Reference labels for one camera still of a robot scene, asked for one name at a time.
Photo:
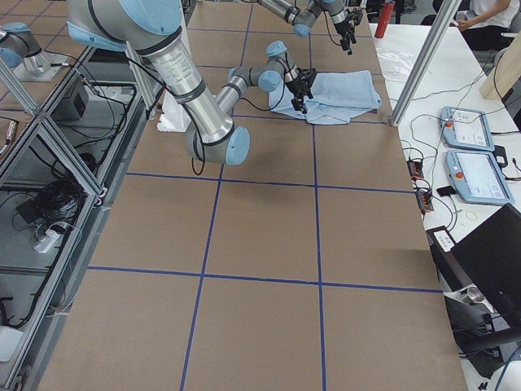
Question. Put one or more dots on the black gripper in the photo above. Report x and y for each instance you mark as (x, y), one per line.
(343, 29)
(295, 87)

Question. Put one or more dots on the light blue button shirt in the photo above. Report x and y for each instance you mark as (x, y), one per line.
(338, 97)

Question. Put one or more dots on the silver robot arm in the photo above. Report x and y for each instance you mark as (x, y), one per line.
(154, 30)
(302, 21)

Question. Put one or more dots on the red cylinder bottle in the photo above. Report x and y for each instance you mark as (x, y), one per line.
(384, 18)

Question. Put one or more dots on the clear plastic bag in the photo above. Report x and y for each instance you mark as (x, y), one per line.
(396, 65)

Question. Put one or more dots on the seated person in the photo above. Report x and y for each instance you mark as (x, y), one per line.
(486, 21)

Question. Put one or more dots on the upper blue teach pendant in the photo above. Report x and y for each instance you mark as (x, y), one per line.
(466, 129)

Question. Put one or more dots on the blue teach pendant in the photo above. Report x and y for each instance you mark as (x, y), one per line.
(477, 178)
(466, 129)

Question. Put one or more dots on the brown paper table cover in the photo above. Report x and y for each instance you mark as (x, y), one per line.
(304, 268)

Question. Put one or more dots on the lower blue teach pendant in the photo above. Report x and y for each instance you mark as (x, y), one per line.
(477, 178)

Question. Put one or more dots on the black laptop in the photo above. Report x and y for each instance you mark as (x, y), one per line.
(488, 257)

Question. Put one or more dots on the white power strip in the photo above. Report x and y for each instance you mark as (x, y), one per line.
(52, 237)

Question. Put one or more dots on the aluminium frame post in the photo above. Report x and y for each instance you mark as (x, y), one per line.
(425, 56)

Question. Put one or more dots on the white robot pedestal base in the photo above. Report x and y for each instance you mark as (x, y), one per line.
(173, 117)

